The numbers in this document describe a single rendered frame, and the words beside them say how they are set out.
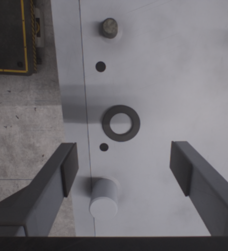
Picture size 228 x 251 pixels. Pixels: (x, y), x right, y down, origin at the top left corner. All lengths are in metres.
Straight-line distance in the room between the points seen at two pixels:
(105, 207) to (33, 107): 1.60
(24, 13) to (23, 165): 1.37
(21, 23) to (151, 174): 1.32
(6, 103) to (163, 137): 1.75
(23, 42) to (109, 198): 1.30
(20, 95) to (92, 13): 1.63
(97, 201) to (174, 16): 0.25
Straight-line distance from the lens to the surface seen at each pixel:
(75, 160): 0.16
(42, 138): 1.87
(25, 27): 1.45
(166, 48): 0.25
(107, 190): 0.27
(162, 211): 0.34
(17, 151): 2.04
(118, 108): 0.25
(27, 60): 1.43
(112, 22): 0.23
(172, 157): 0.16
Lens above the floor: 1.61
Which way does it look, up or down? 73 degrees down
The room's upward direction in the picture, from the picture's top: 177 degrees counter-clockwise
